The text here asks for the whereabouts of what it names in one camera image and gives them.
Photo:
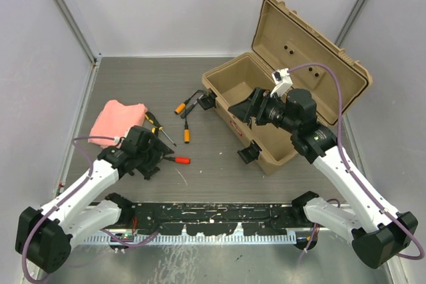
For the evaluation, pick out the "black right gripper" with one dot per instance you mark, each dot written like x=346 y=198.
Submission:
x=255 y=106

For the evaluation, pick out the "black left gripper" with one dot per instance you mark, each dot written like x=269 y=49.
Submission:
x=158 y=150

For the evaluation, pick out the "red handled screwdriver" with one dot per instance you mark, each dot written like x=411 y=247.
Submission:
x=179 y=160

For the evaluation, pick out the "tan plastic tool case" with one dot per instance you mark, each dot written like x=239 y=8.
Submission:
x=287 y=53

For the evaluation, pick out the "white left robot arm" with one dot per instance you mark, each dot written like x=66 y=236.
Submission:
x=46 y=236

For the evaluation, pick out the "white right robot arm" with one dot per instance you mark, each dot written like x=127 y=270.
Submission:
x=376 y=230

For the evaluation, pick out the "orange stubby screwdriver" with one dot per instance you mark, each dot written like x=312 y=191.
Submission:
x=186 y=133

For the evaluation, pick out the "yellow black screwdriver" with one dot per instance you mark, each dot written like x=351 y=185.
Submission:
x=153 y=120

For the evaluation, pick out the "orange short screwdriver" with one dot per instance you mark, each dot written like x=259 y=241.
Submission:
x=181 y=109

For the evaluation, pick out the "pink folded cloth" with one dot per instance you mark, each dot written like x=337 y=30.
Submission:
x=114 y=121

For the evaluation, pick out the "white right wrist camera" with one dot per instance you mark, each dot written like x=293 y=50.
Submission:
x=282 y=82

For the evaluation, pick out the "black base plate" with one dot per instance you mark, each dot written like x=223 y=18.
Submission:
x=213 y=219

